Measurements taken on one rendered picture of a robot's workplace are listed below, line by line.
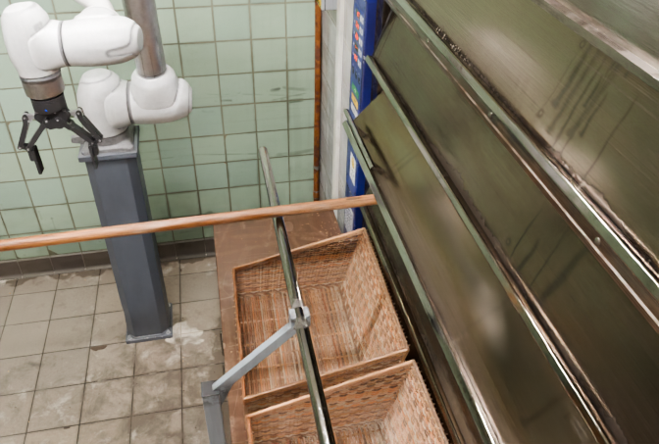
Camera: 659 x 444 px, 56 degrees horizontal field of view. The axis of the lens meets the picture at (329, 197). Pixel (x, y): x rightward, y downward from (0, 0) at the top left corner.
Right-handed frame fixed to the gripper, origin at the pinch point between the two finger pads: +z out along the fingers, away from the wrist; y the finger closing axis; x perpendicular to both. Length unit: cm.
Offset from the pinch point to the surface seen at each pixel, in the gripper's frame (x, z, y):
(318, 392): 67, 17, -54
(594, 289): 85, -21, -93
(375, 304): 7, 58, -81
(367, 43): -33, -13, -85
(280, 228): 15, 16, -52
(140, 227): 12.9, 12.8, -16.8
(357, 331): 4, 73, -76
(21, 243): 14.5, 12.4, 11.9
